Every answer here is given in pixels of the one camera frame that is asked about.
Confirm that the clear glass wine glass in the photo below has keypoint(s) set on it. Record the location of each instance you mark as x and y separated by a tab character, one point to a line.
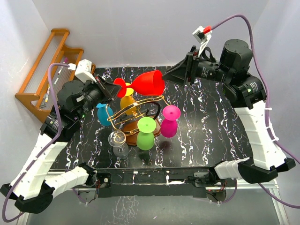
117	139

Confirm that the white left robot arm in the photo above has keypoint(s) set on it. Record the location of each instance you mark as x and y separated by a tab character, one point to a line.
31	190

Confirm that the red plastic wine glass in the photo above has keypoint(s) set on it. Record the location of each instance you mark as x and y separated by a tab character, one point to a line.
148	84

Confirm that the pink plastic wine glass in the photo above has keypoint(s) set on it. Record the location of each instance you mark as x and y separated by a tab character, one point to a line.
169	124

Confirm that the gold wire wine glass rack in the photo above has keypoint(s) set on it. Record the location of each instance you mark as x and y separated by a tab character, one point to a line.
126	119

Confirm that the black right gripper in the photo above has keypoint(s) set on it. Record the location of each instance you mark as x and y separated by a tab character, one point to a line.
187	68

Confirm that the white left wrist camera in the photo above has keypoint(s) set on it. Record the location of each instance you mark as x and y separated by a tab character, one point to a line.
83	70

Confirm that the orange yellow plastic wine glass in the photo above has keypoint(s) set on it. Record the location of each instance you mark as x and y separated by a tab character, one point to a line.
128	100

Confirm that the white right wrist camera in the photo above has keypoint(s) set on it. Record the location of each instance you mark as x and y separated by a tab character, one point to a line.
203	36

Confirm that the green capped marker pen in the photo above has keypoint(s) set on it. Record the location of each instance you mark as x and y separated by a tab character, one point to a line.
47	94

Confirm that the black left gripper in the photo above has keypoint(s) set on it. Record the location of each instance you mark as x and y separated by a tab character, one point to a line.
108	90

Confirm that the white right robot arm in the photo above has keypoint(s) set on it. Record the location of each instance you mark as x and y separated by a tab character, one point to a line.
247	97

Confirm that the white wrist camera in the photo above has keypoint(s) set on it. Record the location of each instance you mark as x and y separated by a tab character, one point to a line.
83	70
203	36

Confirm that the green plastic wine glass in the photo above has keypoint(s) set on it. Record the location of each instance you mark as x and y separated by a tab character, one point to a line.
145	138

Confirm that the blue plastic wine glass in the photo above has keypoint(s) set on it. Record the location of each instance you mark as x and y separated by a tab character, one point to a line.
103	112

